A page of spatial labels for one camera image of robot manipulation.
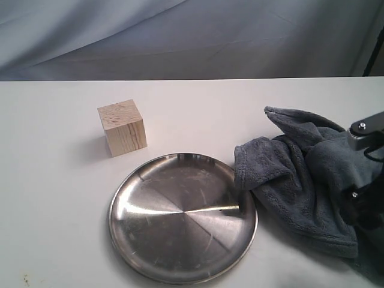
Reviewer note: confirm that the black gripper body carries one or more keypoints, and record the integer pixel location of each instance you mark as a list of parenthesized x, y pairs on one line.
[(363, 206)]

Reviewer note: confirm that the round stainless steel plate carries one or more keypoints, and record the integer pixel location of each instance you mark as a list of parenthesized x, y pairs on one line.
[(179, 219)]

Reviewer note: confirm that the grey backdrop cloth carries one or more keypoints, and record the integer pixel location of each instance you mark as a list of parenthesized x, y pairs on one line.
[(171, 40)]

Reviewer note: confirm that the grey fleece cloth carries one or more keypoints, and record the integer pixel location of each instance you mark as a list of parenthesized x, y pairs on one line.
[(299, 177)]

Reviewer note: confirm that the light wooden cube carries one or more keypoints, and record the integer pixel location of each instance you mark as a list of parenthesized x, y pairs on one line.
[(123, 127)]

